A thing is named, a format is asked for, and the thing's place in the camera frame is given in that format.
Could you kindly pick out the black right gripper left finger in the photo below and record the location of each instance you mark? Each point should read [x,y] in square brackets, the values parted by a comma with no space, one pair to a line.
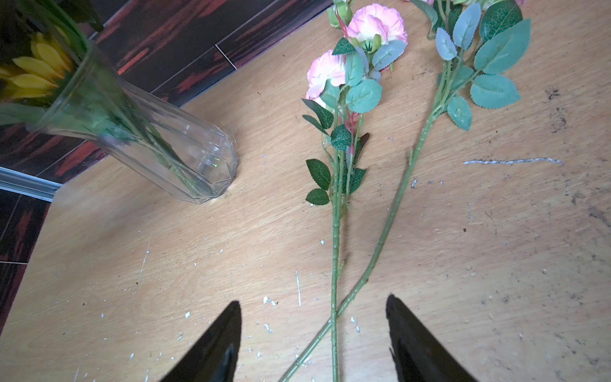
[214,356]

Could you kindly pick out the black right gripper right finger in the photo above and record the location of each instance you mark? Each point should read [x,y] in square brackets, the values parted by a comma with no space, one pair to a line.
[417,354]

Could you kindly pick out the pink carnation stem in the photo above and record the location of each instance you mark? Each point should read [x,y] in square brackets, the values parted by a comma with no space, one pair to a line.
[478,42]
[344,85]

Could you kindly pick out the clear glass vase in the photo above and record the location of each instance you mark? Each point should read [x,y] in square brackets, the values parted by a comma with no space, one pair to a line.
[192,160]

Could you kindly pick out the yellow sunflower bunch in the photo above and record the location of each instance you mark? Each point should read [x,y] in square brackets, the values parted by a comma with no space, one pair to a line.
[39,75]

